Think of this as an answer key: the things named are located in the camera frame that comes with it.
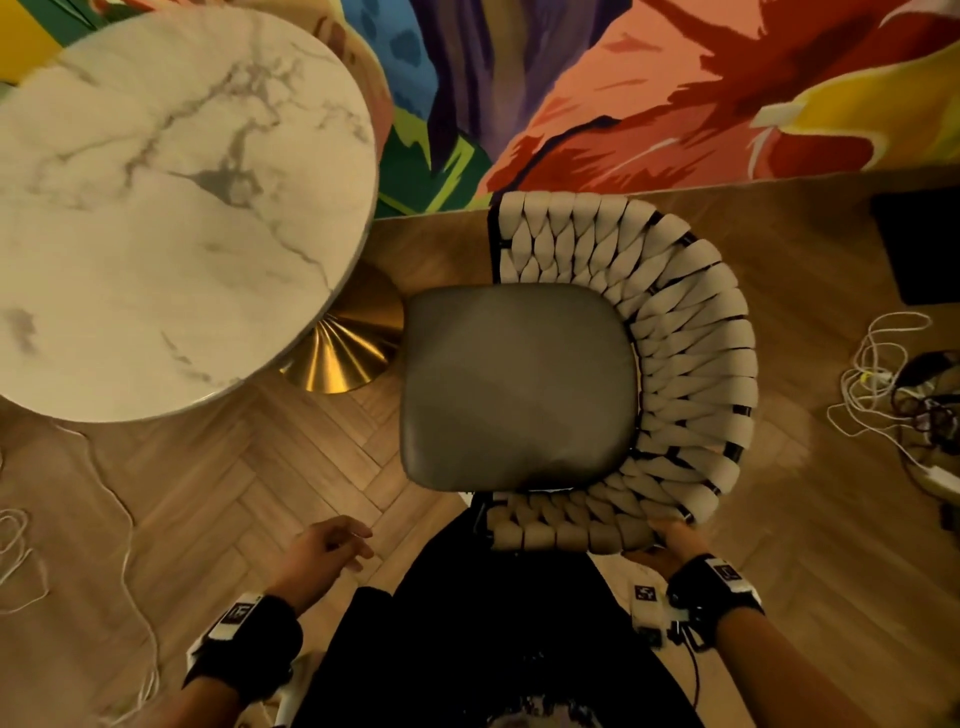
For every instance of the gold table base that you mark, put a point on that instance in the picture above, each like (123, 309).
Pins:
(352, 349)

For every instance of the person's left fingers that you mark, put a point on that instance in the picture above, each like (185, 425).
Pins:
(351, 541)

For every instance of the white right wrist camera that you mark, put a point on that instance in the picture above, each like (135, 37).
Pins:
(649, 611)

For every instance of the person's left hand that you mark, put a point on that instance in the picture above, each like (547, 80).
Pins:
(311, 559)

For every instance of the person's left forearm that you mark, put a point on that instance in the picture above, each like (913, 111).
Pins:
(191, 705)

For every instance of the person's right forearm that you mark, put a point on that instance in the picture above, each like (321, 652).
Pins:
(787, 675)

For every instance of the black flat box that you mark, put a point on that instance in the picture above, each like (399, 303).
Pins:
(921, 247)

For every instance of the person's black clothing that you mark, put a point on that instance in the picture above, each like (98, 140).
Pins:
(487, 622)

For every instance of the white power adapter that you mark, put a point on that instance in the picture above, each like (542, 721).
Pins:
(945, 480)

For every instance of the grey leather seat cushion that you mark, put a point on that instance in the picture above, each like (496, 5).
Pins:
(517, 386)

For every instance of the cream woven chair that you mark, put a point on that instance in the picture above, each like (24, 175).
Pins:
(697, 352)

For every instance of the person's right hand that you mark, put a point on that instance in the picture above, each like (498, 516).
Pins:
(671, 551)

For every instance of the person's right fingers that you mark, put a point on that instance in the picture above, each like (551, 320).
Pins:
(671, 531)

